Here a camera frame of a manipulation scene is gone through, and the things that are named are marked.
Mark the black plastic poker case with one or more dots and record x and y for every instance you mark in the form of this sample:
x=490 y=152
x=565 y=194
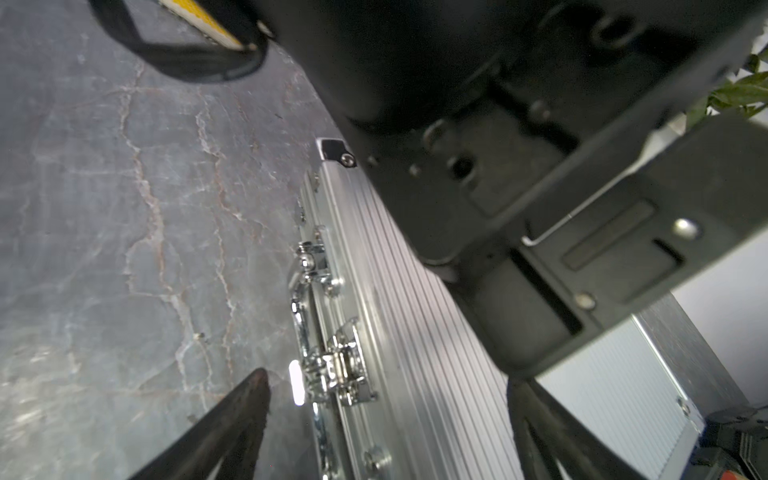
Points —
x=732 y=446

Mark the green potted plant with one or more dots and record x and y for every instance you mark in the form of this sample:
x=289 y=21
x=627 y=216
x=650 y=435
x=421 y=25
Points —
x=746 y=93

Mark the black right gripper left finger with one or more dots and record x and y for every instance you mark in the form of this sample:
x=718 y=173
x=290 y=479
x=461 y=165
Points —
x=225 y=442

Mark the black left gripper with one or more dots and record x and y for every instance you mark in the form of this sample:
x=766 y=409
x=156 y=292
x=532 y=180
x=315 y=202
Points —
x=504 y=139

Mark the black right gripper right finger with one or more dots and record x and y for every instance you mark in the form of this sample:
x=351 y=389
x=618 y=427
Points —
x=551 y=442

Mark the silver aluminium poker case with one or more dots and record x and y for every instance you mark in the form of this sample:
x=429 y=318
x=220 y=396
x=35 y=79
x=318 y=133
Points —
x=400 y=387

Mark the yellow work glove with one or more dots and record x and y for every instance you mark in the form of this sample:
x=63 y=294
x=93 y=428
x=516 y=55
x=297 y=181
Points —
x=228 y=23

